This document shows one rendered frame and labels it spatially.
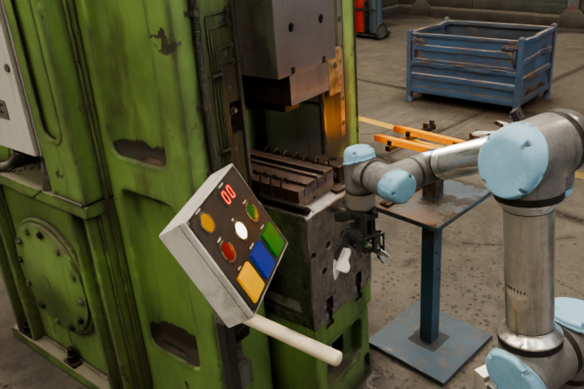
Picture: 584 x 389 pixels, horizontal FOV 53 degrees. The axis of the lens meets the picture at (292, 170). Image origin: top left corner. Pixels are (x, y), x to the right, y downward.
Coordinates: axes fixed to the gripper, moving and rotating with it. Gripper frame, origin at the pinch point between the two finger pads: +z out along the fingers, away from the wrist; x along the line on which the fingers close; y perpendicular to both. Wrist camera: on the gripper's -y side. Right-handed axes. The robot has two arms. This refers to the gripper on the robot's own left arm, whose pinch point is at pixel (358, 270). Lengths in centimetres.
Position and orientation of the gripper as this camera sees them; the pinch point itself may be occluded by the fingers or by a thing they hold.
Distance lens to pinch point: 158.4
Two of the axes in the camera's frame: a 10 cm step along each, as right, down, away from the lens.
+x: 8.9, -2.3, 3.8
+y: 4.4, 3.2, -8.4
